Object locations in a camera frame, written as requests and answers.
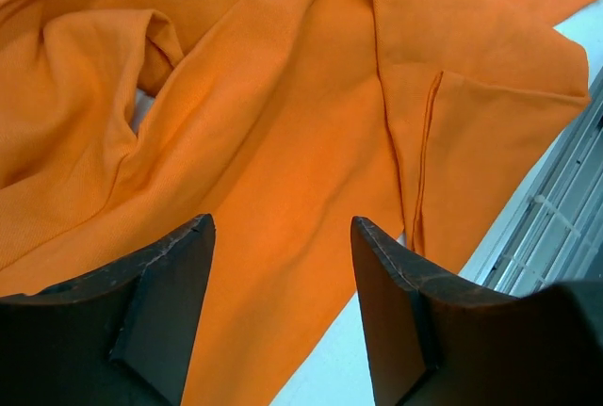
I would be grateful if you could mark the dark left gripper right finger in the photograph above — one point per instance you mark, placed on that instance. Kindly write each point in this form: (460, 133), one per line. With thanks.
(434, 338)

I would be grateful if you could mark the orange trousers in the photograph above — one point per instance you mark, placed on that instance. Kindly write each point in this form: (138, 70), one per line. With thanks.
(283, 119)

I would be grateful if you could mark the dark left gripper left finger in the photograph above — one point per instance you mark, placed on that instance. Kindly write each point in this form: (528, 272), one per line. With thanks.
(122, 334)

